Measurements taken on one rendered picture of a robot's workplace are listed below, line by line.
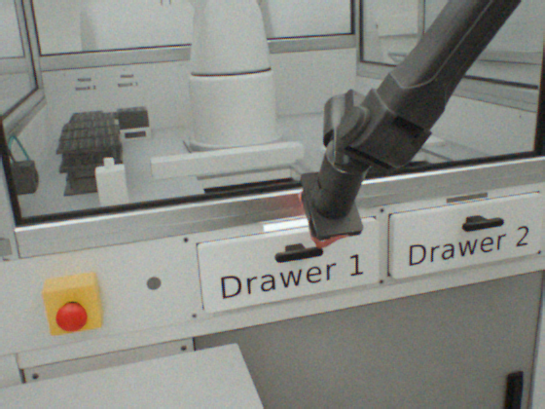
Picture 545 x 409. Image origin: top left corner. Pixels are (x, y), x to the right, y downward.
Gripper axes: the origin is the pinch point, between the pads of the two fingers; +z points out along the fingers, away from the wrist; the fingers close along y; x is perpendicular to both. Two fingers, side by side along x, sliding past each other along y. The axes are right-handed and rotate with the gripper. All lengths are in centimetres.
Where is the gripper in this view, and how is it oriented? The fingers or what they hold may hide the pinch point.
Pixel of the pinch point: (319, 234)
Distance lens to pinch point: 84.7
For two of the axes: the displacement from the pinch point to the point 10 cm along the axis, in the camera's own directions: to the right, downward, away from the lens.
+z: -1.1, 5.4, 8.3
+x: -9.7, 1.2, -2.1
